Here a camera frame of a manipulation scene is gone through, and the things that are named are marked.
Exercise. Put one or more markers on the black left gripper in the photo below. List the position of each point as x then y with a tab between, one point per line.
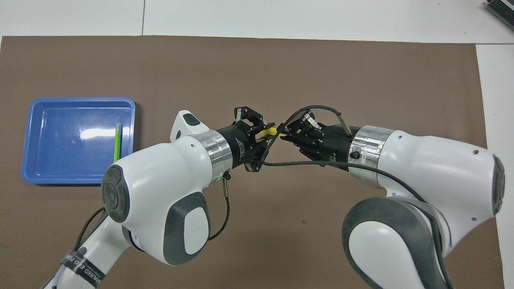
239	144

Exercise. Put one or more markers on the green highlighter pen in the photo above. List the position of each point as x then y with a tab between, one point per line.
117	140

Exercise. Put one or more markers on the yellow highlighter pen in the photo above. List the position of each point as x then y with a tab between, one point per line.
268	131

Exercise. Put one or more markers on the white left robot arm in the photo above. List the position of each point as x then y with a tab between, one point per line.
160	180

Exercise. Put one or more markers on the blue plastic tray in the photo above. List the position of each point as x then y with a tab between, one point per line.
60	140

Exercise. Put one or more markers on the brown table mat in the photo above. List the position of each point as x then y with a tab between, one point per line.
257	72

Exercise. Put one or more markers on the grey laptop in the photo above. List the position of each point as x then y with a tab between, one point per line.
504	10

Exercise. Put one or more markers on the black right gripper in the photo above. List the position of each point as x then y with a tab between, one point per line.
337	146

